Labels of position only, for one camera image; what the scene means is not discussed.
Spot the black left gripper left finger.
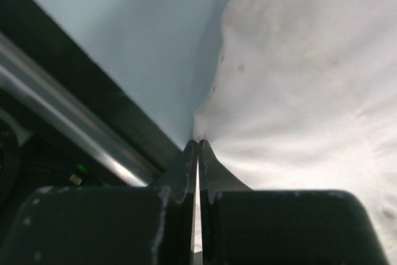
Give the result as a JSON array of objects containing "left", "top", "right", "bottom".
[{"left": 1, "top": 141, "right": 197, "bottom": 264}]

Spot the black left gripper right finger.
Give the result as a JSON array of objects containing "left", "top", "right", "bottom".
[{"left": 198, "top": 140, "right": 388, "bottom": 264}]

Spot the cream white t shirt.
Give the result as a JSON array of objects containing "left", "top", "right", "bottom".
[{"left": 194, "top": 0, "right": 396, "bottom": 250}]

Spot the aluminium frame rail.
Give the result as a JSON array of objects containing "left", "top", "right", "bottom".
[{"left": 1, "top": 35, "right": 159, "bottom": 187}]

